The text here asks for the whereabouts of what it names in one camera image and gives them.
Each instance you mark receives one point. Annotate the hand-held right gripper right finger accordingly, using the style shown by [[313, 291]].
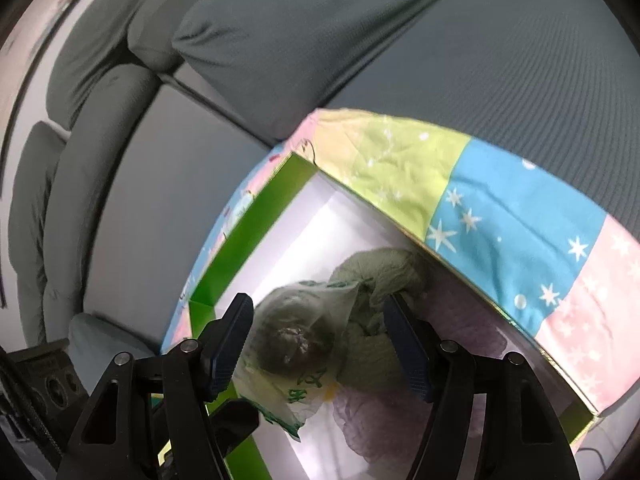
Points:
[[407, 352]]

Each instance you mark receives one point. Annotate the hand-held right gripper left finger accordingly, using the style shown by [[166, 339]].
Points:
[[230, 347]]

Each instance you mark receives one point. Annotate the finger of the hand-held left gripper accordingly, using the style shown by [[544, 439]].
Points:
[[235, 425]]

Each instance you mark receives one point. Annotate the clear bag with round ball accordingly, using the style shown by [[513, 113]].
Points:
[[295, 330]]

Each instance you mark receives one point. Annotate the green cardboard box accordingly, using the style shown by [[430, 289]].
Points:
[[225, 260]]

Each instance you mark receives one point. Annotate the green fluffy towel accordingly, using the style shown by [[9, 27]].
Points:
[[375, 270]]

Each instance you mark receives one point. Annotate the purple fluffy cloth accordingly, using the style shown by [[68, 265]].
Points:
[[465, 320]]

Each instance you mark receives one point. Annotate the printed pastel blanket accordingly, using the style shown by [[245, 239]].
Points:
[[500, 200]]

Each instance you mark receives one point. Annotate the grey sofa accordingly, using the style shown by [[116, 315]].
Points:
[[500, 60]]

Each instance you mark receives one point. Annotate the large grey textured pillow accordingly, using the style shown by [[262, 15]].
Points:
[[310, 35]]

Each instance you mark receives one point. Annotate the grey sofa back cushion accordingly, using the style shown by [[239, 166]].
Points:
[[90, 50], [165, 15]]

